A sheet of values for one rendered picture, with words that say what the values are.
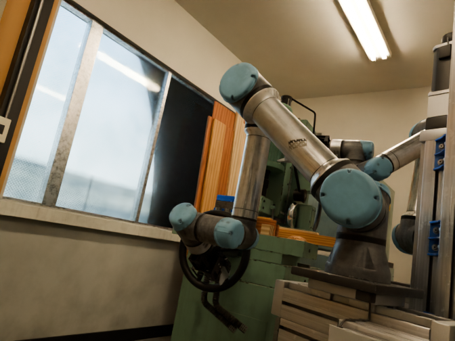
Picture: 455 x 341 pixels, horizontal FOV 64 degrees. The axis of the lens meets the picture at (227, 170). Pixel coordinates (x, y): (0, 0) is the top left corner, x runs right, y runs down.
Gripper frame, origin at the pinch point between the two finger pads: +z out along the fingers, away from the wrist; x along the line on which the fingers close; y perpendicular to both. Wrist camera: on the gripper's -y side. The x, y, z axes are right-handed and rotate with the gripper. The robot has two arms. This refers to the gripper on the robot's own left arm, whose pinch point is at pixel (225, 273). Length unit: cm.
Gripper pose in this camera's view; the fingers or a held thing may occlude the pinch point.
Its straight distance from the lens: 123.5
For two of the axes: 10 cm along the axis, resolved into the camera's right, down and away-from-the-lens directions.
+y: -4.1, 7.1, -5.7
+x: 8.6, 0.9, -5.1
